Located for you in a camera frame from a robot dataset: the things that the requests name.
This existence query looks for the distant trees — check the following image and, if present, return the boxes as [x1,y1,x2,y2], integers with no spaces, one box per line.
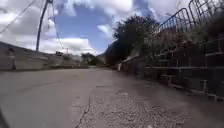
[80,52,105,67]

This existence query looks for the dark leafy tree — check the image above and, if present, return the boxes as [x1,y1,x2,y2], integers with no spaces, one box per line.
[104,14,160,66]

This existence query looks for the dry grass slope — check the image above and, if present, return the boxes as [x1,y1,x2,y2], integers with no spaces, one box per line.
[128,13,224,63]

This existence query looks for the grey concrete road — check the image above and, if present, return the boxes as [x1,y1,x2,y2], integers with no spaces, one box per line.
[0,66,224,128]

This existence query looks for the utility pole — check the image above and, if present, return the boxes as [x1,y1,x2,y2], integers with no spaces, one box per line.
[35,0,54,52]

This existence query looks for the metal railing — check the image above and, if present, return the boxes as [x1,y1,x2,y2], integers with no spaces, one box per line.
[156,0,224,34]

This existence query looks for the overhead wires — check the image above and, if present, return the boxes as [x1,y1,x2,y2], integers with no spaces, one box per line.
[0,0,66,51]

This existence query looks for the dark block retaining wall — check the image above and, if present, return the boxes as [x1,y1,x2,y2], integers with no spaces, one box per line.
[117,36,224,103]

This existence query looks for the grey concrete wall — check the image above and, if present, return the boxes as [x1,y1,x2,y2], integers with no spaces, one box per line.
[0,41,88,72]

